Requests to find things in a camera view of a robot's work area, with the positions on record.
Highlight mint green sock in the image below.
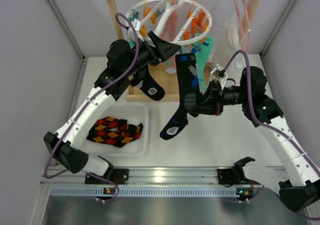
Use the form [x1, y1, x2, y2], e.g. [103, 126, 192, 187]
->
[191, 36, 215, 93]

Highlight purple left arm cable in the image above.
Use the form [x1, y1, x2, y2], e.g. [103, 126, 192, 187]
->
[43, 12, 141, 203]

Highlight white hanging cloth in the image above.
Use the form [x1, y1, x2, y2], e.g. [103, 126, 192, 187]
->
[212, 12, 242, 67]

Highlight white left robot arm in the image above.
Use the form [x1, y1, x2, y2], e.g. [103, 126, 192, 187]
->
[43, 31, 181, 179]

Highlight pink sock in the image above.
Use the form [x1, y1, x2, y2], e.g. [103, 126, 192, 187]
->
[159, 11, 180, 76]

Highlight white round clip hanger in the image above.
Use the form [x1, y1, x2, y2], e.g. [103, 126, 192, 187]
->
[126, 0, 213, 48]

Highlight pink clothes hanger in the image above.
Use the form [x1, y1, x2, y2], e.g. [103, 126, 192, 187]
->
[233, 0, 252, 52]

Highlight aluminium mounting rail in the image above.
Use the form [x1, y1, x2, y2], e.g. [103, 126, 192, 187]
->
[40, 167, 263, 200]

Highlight wooden rack base tray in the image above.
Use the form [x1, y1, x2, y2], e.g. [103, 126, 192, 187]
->
[126, 61, 203, 102]

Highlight orange black argyle sock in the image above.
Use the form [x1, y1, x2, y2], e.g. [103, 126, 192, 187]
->
[86, 116, 144, 148]

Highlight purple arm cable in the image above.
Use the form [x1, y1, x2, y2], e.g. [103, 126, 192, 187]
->
[223, 49, 320, 221]
[43, 12, 141, 203]

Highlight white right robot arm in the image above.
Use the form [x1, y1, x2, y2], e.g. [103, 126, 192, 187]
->
[190, 66, 320, 212]

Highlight white plastic basket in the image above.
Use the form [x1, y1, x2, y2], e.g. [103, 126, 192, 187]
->
[81, 102, 150, 157]

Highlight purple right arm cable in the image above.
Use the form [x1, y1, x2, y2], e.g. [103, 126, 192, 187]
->
[223, 49, 320, 221]

